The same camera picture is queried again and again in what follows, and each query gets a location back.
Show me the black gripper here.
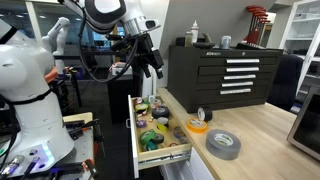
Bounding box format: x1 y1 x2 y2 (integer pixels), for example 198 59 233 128
111 33 164 79

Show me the orange masking tape roll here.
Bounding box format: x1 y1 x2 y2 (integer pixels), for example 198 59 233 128
187 118 207 133

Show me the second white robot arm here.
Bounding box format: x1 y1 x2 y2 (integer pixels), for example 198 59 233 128
42 17 70 56

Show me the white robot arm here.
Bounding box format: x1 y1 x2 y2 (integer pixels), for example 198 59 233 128
0 0 160 170

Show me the black tape roll in drawer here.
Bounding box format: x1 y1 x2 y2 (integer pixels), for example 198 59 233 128
152 107 170 119

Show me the white tape roll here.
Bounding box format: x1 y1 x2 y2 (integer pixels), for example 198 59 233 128
157 117 169 127

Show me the green tape roll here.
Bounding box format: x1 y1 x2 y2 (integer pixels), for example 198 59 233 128
140 129 156 145

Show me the open wooden drawer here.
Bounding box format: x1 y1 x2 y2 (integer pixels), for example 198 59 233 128
127 96 192 178

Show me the black metal tool chest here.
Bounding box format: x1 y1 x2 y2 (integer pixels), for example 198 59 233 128
167 46 282 113

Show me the white squeeze bottle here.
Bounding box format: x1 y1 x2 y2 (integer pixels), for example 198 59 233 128
191 20 199 43

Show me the black office chair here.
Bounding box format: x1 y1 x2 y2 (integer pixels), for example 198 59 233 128
267 54 303 111

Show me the white cabinet with shelves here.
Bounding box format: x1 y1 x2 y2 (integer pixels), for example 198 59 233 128
279 0 320 102

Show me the microwave oven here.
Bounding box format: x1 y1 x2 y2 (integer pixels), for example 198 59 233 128
287 87 320 160

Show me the grey duct tape roll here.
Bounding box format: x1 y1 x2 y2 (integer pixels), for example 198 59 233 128
205 129 241 160

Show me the red T-handle wrench set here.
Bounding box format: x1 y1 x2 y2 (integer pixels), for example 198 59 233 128
246 5 270 45

